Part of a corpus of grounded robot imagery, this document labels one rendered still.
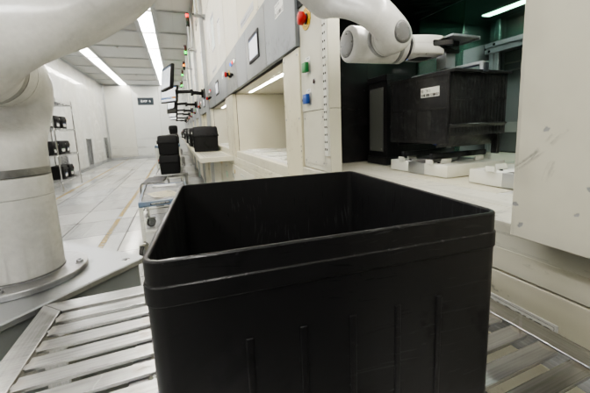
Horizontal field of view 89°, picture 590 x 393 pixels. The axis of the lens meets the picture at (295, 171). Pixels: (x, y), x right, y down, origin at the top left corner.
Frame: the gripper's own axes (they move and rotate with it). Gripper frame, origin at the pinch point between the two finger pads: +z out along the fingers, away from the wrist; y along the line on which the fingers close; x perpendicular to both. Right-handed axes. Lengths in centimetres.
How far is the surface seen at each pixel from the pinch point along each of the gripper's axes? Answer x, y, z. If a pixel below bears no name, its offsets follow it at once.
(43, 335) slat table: -43, 22, -90
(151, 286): -28, 47, -74
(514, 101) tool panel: -14, -20, 59
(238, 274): -28, 48, -69
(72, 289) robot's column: -43, 10, -90
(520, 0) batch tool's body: 12.0, 6.2, 19.8
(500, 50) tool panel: 7, -21, 52
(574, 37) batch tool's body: -12, 48, -35
